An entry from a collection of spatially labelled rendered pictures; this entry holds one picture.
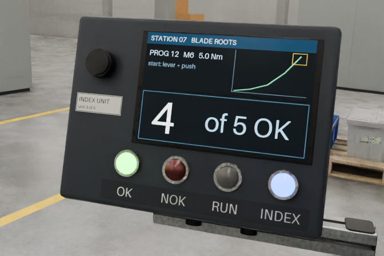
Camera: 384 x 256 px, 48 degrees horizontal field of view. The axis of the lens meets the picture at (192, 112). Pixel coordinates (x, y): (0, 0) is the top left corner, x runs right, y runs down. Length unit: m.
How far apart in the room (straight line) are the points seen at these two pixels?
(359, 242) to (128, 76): 0.28
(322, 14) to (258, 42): 7.87
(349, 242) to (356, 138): 3.27
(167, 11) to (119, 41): 6.19
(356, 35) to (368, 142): 4.56
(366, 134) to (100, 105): 3.38
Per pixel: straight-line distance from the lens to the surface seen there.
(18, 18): 6.82
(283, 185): 0.39
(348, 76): 8.20
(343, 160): 3.71
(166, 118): 0.42
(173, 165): 0.41
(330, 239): 0.49
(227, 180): 0.39
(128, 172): 0.42
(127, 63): 0.44
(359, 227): 0.48
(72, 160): 0.46
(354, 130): 3.74
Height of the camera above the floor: 1.26
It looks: 13 degrees down
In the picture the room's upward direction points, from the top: 2 degrees clockwise
